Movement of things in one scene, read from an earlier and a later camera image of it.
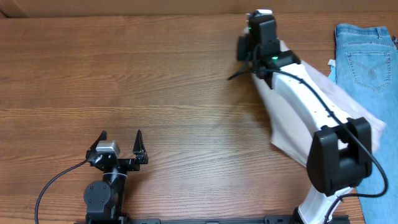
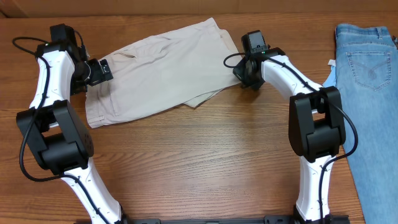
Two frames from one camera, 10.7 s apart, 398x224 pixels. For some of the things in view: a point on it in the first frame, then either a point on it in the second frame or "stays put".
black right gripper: [241, 46] to [238, 74]
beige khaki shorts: [289, 134] to [172, 71]
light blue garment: [333, 74] stays put
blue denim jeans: [367, 71] stays put
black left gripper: [141, 156] to [99, 75]
